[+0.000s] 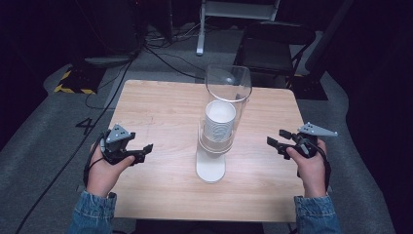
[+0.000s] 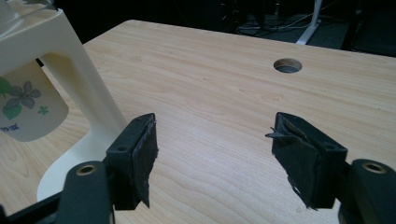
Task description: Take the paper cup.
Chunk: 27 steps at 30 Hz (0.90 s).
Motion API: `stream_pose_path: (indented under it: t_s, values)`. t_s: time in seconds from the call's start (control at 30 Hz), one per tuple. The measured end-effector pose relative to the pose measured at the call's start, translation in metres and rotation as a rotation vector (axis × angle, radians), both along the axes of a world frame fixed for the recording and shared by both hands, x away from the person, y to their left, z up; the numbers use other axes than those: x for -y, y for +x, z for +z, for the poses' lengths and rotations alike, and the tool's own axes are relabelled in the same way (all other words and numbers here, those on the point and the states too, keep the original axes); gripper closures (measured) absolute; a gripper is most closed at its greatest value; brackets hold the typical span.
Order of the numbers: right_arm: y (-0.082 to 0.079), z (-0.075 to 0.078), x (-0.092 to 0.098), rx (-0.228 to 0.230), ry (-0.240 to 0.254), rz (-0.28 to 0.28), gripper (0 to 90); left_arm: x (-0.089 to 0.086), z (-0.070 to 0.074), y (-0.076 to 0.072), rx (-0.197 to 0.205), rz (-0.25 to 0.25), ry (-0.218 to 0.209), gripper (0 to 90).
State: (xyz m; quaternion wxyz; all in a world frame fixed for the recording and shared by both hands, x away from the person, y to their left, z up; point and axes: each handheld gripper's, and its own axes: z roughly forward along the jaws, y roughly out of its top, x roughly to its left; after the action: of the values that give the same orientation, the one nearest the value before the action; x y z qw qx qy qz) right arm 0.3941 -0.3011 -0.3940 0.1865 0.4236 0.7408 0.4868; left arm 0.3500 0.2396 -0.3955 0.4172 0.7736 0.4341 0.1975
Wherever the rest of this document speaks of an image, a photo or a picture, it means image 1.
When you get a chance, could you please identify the black folding chair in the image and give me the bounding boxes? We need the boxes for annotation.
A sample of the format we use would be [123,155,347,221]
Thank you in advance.
[233,20,317,90]

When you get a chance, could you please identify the long black floor cable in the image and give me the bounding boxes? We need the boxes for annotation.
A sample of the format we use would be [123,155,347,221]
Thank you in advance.
[14,48,144,234]

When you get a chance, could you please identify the black stand base plate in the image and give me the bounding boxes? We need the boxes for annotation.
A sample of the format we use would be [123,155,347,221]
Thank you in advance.
[289,74,329,101]

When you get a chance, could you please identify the black yellow striped floor plate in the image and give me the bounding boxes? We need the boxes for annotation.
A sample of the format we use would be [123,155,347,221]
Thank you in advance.
[53,63,107,96]

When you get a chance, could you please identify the stack of white paper cups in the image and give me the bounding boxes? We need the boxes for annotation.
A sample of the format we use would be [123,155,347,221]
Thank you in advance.
[203,99,238,144]

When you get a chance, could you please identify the white desk frame leg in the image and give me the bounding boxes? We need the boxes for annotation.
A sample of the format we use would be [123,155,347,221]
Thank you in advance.
[195,0,282,58]

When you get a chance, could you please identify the left hand-held gripper black cable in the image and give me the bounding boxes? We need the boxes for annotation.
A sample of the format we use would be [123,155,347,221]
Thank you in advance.
[83,134,106,189]

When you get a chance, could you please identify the grey flat stand base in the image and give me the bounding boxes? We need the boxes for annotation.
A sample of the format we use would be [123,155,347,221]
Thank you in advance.
[84,54,133,68]

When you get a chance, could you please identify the clear cup dispenser white base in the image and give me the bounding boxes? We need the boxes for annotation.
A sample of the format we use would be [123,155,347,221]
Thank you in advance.
[195,63,253,184]

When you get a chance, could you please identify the right hand-held gripper black cable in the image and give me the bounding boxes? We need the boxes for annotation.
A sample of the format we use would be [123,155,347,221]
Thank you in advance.
[296,137,333,193]

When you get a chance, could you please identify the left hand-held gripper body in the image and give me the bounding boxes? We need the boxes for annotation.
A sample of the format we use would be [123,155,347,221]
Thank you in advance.
[98,123,146,166]

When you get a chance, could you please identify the person's left hand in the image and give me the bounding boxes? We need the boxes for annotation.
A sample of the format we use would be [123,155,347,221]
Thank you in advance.
[85,142,136,198]

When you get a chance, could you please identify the dark slanted stand pole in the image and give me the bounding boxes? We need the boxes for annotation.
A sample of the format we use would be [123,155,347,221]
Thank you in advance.
[304,0,356,73]

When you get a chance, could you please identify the thin black floor cable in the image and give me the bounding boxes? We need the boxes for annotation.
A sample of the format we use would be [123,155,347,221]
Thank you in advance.
[142,45,207,82]

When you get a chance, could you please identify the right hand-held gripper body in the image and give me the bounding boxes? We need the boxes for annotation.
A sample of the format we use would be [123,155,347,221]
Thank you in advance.
[290,121,339,160]

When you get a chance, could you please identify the hand-held gripper black cable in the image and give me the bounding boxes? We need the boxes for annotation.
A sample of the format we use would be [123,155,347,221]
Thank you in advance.
[296,137,333,193]
[83,134,106,189]

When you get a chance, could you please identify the person's right hand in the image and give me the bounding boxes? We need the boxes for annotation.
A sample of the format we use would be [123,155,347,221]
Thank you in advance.
[285,137,328,199]

